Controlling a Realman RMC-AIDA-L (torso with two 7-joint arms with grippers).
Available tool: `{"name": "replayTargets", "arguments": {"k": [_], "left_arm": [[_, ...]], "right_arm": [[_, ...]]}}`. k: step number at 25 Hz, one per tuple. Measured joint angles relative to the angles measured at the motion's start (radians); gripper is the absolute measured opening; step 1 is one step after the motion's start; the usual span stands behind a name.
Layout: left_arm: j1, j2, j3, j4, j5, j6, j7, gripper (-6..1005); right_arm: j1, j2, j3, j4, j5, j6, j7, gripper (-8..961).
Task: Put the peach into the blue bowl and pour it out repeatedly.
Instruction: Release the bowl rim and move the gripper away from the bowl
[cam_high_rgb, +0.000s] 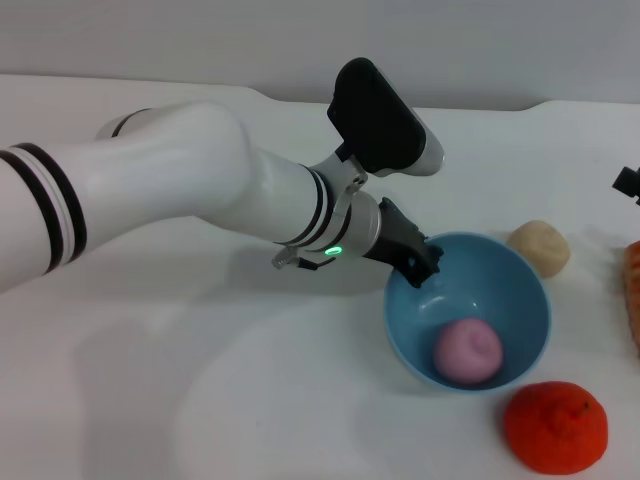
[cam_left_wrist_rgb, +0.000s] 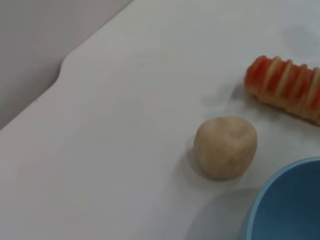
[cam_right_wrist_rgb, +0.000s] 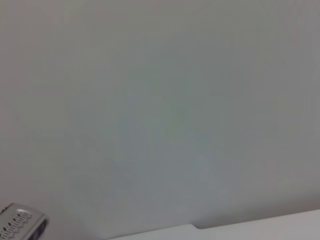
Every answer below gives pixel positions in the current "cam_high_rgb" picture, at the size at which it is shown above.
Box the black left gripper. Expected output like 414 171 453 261
364 197 444 291

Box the pink toy peach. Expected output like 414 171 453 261
432 319 504 385

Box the blue bowl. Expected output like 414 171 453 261
383 230 552 397

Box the beige toy bun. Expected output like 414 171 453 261
506 219 572 279

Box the orange toy bread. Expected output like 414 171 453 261
622 240 640 359

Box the orange toy tangerine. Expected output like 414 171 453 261
502 380 609 474

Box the left arm connector cable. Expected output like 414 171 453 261
271 246 322 274

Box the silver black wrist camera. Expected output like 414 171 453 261
327 57 447 179

